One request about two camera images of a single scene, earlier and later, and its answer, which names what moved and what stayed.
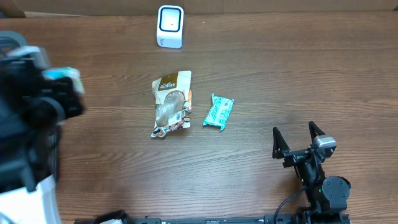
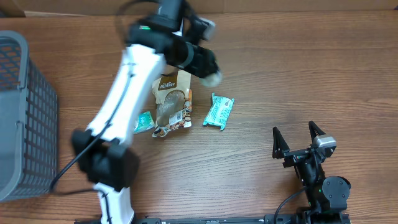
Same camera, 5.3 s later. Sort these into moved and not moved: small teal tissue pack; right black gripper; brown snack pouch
Moved: small teal tissue pack
Not moved: right black gripper; brown snack pouch
